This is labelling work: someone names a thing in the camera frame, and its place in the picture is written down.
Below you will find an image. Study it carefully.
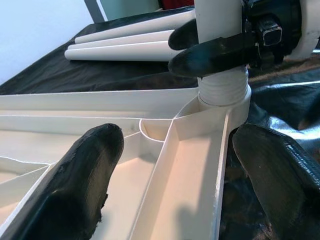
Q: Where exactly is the dark grey wall strip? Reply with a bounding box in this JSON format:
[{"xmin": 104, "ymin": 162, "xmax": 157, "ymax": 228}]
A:
[{"xmin": 83, "ymin": 0, "xmax": 110, "ymax": 25}]

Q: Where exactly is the black plastic table cover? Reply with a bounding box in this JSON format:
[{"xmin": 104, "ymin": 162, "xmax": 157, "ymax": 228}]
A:
[{"xmin": 0, "ymin": 9, "xmax": 320, "ymax": 240}]

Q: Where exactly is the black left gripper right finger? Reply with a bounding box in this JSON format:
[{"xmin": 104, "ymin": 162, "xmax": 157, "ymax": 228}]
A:
[{"xmin": 232, "ymin": 123, "xmax": 320, "ymax": 240}]

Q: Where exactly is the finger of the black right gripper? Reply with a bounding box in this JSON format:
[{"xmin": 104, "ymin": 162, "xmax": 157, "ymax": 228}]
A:
[
  {"xmin": 168, "ymin": 18, "xmax": 198, "ymax": 51},
  {"xmin": 168, "ymin": 34, "xmax": 261, "ymax": 77}
]

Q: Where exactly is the white plastic table top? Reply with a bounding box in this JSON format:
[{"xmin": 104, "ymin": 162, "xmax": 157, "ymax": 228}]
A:
[{"xmin": 0, "ymin": 84, "xmax": 252, "ymax": 240}]

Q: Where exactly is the white plastic table leg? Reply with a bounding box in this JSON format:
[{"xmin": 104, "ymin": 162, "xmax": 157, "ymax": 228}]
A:
[
  {"xmin": 67, "ymin": 29, "xmax": 176, "ymax": 51},
  {"xmin": 64, "ymin": 39, "xmax": 176, "ymax": 62},
  {"xmin": 194, "ymin": 0, "xmax": 252, "ymax": 108},
  {"xmin": 74, "ymin": 11, "xmax": 197, "ymax": 45}
]

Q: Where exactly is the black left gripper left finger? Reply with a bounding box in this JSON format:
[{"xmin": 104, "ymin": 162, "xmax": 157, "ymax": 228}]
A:
[{"xmin": 0, "ymin": 123, "xmax": 125, "ymax": 240}]

